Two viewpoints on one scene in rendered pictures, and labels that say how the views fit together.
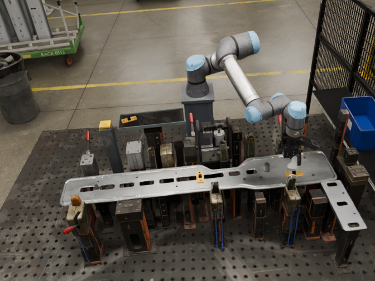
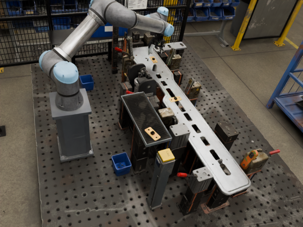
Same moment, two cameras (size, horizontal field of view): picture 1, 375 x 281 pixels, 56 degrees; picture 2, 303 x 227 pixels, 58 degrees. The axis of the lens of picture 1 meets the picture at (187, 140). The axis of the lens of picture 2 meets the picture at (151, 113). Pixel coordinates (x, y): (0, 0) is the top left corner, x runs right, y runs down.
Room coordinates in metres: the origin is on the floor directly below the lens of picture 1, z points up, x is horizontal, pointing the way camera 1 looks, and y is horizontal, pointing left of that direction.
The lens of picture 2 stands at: (2.11, 1.07, 2.15)
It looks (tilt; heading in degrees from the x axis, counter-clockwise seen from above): 44 degrees down; 240
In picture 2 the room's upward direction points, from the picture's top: 9 degrees clockwise
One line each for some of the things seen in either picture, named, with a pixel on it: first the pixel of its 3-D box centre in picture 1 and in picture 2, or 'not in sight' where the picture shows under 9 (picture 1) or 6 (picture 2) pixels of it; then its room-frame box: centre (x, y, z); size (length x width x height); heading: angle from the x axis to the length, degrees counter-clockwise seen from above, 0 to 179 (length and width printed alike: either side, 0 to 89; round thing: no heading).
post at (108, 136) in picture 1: (114, 155); (159, 182); (1.63, 0.45, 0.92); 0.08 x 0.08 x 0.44; 0
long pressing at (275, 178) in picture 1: (196, 179); (177, 101); (1.29, -0.02, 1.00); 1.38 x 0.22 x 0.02; 90
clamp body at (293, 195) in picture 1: (288, 216); (172, 74); (1.09, -0.45, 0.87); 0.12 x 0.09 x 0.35; 0
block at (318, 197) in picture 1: (313, 214); (162, 68); (1.11, -0.58, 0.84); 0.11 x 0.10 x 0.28; 0
